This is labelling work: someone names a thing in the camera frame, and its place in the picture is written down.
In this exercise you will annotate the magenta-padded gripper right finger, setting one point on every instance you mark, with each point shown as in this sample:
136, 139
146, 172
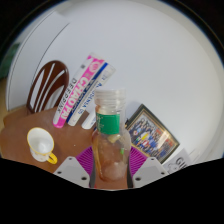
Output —
151, 168

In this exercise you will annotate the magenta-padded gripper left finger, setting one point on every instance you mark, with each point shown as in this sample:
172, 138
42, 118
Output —
70, 168

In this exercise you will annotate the clear green-labelled plastic bottle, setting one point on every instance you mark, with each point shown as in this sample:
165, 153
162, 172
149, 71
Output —
110, 126

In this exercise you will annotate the white printed paper bag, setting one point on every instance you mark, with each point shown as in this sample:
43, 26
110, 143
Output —
180, 161

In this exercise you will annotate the framed group photo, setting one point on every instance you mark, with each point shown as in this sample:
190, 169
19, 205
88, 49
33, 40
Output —
150, 136

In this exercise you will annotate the tall white blue-green tube box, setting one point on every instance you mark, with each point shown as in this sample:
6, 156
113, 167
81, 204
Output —
87, 100

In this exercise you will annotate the tall pink white tube box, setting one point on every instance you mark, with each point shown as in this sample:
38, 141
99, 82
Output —
76, 96

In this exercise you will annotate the dark wooden chair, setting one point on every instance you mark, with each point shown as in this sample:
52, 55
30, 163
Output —
50, 65

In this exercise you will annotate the white refrigerator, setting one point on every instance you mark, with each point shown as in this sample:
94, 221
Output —
30, 66

